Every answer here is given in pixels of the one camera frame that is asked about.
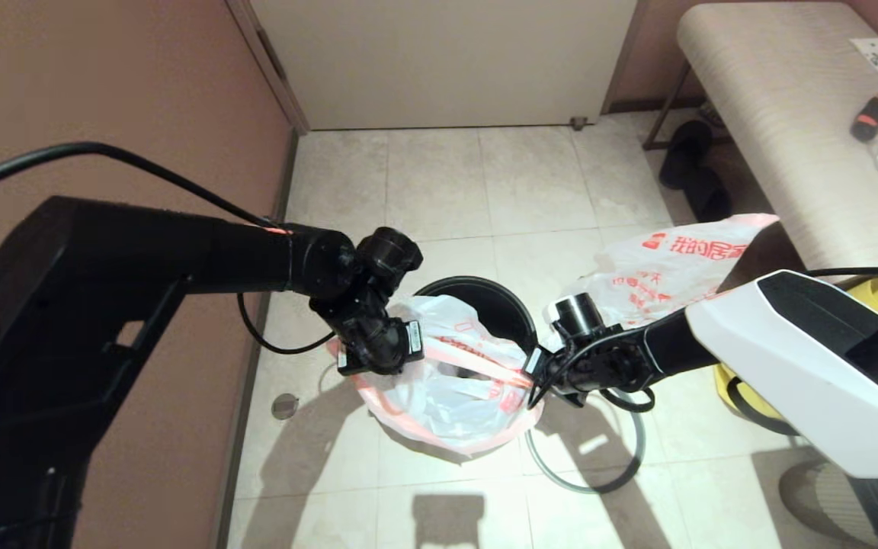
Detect black slipper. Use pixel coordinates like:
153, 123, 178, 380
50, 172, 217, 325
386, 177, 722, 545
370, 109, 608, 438
658, 120, 713, 191
684, 169, 734, 224

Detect black round trash bin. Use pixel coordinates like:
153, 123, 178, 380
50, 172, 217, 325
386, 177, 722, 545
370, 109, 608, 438
412, 275, 539, 363

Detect pale door panel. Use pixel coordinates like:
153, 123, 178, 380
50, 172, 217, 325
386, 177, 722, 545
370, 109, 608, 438
248, 0, 638, 129

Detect grey ribbed round stool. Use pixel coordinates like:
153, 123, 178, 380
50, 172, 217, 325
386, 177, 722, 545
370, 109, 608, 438
778, 456, 878, 549

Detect brown door frame post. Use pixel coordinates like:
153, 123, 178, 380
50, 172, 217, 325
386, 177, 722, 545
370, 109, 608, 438
226, 0, 311, 135
599, 0, 647, 115

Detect grey bin rim ring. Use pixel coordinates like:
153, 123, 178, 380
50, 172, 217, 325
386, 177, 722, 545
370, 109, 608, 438
525, 381, 647, 494

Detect white and red plastic bag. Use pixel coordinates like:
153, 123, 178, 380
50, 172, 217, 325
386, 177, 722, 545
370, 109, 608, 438
328, 295, 546, 457

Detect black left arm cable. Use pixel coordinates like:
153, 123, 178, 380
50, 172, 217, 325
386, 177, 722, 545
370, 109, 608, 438
0, 141, 274, 229

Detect light wood bench metal legs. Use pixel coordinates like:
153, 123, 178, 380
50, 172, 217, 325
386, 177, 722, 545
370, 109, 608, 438
641, 2, 878, 273

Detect spare white red plastic bag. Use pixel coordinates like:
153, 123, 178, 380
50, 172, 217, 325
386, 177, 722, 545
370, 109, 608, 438
559, 213, 780, 330

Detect black and red marker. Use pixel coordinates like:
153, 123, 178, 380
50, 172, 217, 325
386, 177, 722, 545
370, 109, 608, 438
851, 94, 878, 143

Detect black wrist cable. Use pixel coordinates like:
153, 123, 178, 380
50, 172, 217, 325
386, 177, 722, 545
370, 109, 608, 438
598, 384, 658, 415
237, 294, 338, 357

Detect black elbow cable loop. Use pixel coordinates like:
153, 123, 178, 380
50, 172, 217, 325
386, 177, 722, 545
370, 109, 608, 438
726, 376, 799, 438

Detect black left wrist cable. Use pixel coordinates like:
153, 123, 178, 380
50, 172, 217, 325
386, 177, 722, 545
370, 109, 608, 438
237, 294, 338, 357

